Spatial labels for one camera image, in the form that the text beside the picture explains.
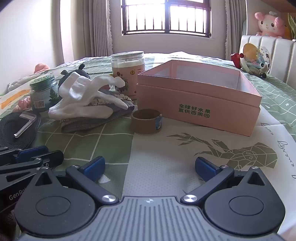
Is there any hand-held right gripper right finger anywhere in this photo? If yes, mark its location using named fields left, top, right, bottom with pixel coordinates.
left=181, top=156, right=266, bottom=206

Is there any yellow green plush leaf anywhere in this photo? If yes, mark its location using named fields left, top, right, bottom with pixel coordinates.
left=286, top=13, right=296, bottom=41

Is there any white printed cloth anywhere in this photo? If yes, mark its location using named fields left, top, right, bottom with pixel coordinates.
left=60, top=93, right=133, bottom=123

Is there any white padded headboard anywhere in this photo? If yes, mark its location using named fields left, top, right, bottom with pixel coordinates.
left=239, top=35, right=296, bottom=90

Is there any orange pink soft item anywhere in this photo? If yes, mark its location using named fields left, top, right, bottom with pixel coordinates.
left=35, top=63, right=50, bottom=73

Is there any dark plush toy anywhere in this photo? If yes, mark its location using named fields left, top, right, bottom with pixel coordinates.
left=58, top=64, right=92, bottom=93

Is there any cream thin sock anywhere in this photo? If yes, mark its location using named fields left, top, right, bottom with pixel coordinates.
left=91, top=74, right=129, bottom=110

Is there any green checked bed sheet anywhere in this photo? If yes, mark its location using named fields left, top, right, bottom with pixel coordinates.
left=0, top=51, right=296, bottom=234

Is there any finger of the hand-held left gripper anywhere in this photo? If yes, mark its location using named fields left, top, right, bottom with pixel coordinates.
left=0, top=146, right=48, bottom=163
left=0, top=150, right=64, bottom=193

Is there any white ribbed sock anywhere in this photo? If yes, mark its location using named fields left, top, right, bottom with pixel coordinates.
left=48, top=72, right=114, bottom=120

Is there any clear jar with beige label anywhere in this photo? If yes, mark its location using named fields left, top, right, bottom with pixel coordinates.
left=110, top=51, right=145, bottom=97

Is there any pink scrunchie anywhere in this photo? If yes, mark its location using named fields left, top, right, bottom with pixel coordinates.
left=14, top=97, right=33, bottom=113

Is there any orange and grey knitted sock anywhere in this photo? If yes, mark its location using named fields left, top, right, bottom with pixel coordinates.
left=60, top=89, right=135, bottom=133

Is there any barred window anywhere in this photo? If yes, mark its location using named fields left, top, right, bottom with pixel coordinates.
left=120, top=0, right=212, bottom=37

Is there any brown cardboard tape roll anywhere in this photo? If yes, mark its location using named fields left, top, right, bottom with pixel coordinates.
left=131, top=109, right=163, bottom=135

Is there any beige curtain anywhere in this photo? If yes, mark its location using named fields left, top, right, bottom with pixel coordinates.
left=60, top=0, right=114, bottom=63
left=224, top=0, right=248, bottom=61

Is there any metal hex key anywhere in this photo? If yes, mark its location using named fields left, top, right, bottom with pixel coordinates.
left=14, top=113, right=37, bottom=138

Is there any green lidded glass jar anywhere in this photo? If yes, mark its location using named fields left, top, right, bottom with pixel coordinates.
left=29, top=75, right=62, bottom=114

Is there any red toy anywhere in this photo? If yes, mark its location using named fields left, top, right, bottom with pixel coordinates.
left=231, top=53, right=245, bottom=69

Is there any pink plush toy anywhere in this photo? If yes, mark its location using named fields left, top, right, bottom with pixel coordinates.
left=254, top=11, right=287, bottom=39

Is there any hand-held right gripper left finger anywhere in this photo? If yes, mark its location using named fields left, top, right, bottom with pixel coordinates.
left=30, top=156, right=119, bottom=206

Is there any pink cardboard box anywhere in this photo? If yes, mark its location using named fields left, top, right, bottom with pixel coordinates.
left=136, top=60, right=262, bottom=137

